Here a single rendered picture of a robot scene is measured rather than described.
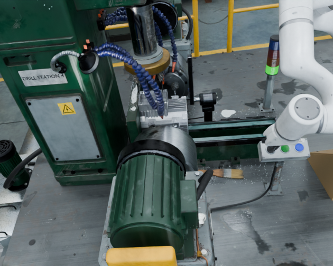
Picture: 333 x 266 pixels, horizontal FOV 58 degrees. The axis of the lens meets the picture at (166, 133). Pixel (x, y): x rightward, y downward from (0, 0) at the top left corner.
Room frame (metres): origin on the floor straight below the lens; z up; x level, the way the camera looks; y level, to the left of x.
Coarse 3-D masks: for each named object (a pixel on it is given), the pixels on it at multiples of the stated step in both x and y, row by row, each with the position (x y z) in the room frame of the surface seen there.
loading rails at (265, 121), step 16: (192, 128) 1.08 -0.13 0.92; (208, 128) 1.06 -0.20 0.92; (224, 128) 1.06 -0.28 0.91; (240, 128) 1.05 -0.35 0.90; (256, 128) 1.04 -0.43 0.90; (208, 144) 0.96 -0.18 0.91; (224, 144) 0.96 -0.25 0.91; (240, 144) 0.95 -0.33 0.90; (256, 144) 0.94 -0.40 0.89; (208, 160) 0.96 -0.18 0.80
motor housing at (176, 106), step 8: (168, 104) 1.04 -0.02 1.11; (176, 104) 1.03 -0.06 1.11; (184, 104) 1.02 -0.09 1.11; (168, 112) 1.01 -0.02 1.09; (176, 112) 1.01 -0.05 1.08; (184, 112) 1.00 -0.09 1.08; (160, 120) 0.99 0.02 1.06; (168, 120) 0.98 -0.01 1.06; (184, 120) 0.98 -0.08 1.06; (144, 128) 0.98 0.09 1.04; (184, 128) 0.95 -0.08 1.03
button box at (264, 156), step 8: (264, 144) 0.76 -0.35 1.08; (304, 144) 0.74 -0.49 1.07; (264, 152) 0.74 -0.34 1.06; (280, 152) 0.73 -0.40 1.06; (288, 152) 0.72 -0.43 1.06; (296, 152) 0.72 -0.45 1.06; (304, 152) 0.72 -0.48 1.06; (264, 160) 0.73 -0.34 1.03; (272, 160) 0.73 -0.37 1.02; (280, 160) 0.73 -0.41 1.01
